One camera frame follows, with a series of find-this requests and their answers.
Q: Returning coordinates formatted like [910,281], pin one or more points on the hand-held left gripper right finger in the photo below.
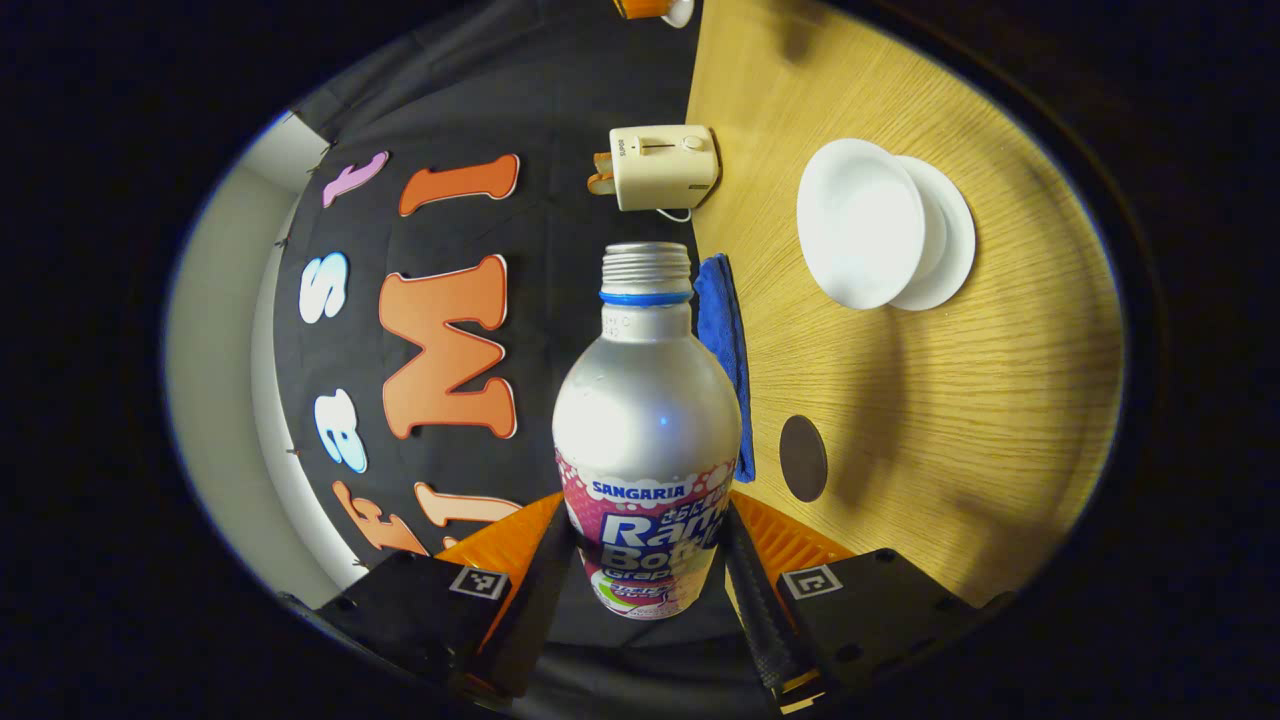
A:
[760,620]

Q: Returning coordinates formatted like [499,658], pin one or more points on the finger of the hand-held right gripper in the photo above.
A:
[640,7]

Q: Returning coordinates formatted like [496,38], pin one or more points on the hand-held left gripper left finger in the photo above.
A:
[535,610]

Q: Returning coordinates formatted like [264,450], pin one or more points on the silver water bottle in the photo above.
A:
[645,400]

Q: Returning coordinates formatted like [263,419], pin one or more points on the white teacup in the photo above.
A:
[860,225]

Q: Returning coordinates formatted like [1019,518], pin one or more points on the black backdrop cloth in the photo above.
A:
[560,90]

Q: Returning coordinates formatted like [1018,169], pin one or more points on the white toaster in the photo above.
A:
[665,165]

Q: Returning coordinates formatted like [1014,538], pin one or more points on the toasted bread slice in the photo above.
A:
[601,185]
[601,163]

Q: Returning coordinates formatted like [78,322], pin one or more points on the blue folded towel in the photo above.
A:
[722,320]

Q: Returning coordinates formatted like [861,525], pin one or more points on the white saucer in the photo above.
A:
[955,240]

